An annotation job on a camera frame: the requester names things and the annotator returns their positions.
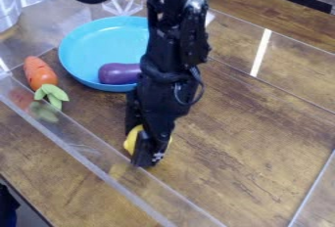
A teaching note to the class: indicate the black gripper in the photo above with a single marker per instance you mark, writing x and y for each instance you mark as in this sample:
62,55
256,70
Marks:
154,105

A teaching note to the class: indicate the yellow toy lemon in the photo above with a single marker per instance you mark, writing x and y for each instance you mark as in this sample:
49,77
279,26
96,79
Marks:
129,145

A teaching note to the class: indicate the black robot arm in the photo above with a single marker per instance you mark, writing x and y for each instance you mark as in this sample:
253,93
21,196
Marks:
177,45

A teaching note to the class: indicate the blue round tray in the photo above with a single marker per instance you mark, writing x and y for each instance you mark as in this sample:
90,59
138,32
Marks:
107,41

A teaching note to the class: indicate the purple toy eggplant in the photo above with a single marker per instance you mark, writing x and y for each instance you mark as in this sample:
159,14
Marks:
118,74

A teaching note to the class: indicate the orange toy carrot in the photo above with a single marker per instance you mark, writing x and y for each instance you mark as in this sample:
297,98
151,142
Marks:
43,82

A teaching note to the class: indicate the clear acrylic barrier wall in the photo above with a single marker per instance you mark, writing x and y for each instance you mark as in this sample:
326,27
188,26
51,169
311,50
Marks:
250,162

